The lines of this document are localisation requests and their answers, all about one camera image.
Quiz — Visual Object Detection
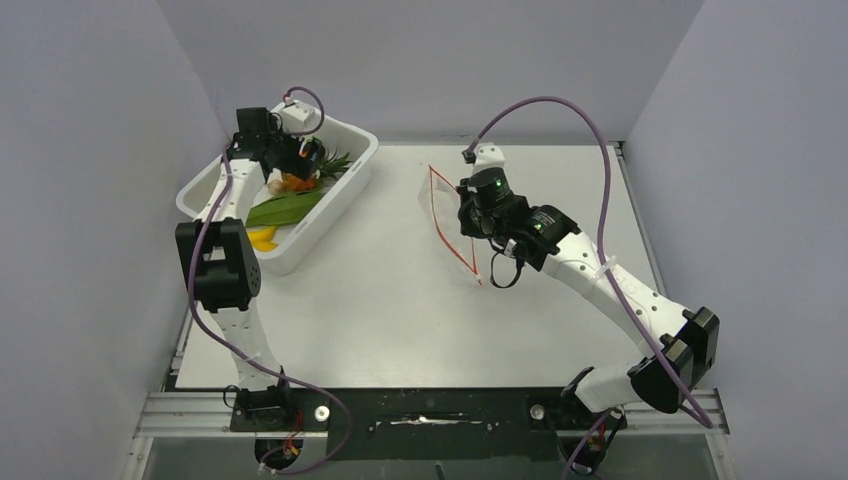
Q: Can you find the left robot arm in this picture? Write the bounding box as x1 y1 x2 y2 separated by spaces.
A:
175 107 321 430

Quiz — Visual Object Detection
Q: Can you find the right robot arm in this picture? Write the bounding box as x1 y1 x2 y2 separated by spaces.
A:
457 167 719 427

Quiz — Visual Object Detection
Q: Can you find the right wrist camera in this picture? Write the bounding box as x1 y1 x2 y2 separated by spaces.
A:
471 143 506 175

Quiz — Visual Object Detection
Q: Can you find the garlic toy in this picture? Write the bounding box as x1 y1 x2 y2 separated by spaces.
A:
267 179 286 196

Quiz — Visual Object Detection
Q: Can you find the white plastic bin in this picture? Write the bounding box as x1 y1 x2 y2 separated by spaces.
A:
175 99 380 277

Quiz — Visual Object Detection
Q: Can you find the clear zip top bag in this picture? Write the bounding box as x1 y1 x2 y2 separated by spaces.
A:
417 164 482 285

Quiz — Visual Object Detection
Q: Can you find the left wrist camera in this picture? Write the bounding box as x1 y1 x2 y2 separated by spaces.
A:
274 100 320 134

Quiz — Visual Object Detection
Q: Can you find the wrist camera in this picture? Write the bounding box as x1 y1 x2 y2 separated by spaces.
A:
471 143 506 175
274 100 320 134

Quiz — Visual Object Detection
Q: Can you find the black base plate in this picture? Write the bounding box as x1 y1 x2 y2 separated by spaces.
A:
224 387 628 471

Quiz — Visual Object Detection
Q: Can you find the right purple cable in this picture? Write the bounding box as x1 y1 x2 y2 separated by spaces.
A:
464 95 715 480

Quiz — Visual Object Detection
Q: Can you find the toy pineapple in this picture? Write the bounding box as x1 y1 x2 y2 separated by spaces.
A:
281 150 354 193

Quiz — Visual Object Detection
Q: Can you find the yellow toy banana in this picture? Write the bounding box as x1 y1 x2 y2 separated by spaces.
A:
247 225 278 252

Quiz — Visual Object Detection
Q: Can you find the green toy vegetable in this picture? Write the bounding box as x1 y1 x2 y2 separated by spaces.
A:
245 190 324 228

